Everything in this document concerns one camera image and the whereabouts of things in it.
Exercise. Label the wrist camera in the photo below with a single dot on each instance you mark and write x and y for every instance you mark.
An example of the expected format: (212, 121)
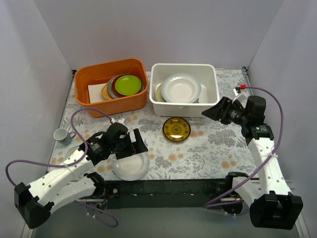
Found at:
(121, 121)
(240, 95)

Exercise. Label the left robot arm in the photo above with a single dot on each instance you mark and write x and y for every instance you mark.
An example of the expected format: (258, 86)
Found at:
(71, 181)

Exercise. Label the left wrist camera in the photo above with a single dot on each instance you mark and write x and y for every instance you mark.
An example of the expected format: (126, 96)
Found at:
(121, 121)

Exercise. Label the woven mat in bin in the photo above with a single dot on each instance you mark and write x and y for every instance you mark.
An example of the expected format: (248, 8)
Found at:
(104, 92)

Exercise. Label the dark red plate in bin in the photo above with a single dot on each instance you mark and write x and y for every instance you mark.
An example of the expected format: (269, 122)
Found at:
(116, 93)

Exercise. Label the orange plastic bin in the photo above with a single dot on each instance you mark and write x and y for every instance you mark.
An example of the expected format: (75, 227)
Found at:
(103, 73)

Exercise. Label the white scalloped paper plate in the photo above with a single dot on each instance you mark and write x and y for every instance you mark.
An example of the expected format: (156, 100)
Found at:
(131, 168)

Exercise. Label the small white bowl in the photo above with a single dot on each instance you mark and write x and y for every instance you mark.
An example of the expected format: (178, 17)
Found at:
(71, 151)

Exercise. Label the white deep bowl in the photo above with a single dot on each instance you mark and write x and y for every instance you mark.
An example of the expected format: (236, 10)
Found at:
(181, 88)

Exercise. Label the white plastic bin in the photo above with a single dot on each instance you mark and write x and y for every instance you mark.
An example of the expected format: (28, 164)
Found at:
(206, 75)

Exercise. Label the yellow brown patterned plate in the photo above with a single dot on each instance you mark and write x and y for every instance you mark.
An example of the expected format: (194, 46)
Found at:
(176, 129)

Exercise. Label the floral patterned table mat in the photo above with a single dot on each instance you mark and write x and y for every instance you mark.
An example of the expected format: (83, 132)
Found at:
(210, 152)

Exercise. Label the green round plate in bin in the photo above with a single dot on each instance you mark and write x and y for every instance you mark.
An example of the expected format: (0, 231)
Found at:
(128, 85)

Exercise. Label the white paper in bin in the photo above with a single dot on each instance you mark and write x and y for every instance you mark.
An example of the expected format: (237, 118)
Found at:
(95, 93)

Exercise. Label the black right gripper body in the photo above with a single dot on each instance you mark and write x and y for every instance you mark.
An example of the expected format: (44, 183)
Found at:
(225, 112)

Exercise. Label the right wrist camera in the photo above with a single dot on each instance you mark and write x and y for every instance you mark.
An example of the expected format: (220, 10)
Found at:
(240, 95)

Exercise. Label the aluminium frame rail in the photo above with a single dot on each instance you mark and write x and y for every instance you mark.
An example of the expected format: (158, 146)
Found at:
(230, 205)

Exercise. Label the teal white dotted mug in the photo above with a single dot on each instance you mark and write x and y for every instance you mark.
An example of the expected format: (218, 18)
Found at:
(64, 137)

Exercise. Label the cream plate with twig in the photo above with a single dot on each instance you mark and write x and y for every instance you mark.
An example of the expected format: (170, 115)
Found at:
(158, 95)

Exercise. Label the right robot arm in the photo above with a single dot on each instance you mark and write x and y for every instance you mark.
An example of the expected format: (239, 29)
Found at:
(273, 205)

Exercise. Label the grey plate in bin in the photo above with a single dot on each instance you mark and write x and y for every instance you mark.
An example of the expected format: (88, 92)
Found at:
(110, 90)

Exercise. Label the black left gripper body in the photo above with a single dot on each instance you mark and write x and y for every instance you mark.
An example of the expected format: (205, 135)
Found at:
(129, 148)

